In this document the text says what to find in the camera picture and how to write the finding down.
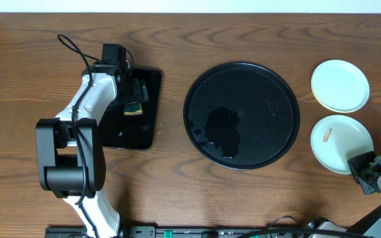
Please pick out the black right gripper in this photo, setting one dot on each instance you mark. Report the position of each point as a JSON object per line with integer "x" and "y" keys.
{"x": 361, "y": 169}

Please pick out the round black tray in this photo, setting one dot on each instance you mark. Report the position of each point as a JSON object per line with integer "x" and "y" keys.
{"x": 241, "y": 115}

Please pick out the green yellow sponge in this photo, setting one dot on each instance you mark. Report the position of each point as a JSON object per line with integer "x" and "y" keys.
{"x": 133, "y": 109}

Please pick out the black rectangular tray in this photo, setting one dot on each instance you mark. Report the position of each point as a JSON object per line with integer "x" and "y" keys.
{"x": 133, "y": 132}

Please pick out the yellow plate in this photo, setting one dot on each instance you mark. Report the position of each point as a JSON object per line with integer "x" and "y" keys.
{"x": 318, "y": 95}

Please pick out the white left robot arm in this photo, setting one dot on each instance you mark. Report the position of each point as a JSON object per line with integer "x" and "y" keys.
{"x": 71, "y": 160}

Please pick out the light green plate with stain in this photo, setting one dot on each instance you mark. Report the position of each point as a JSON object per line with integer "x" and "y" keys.
{"x": 346, "y": 86}

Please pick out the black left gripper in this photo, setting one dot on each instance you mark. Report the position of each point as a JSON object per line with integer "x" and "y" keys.
{"x": 137, "y": 91}

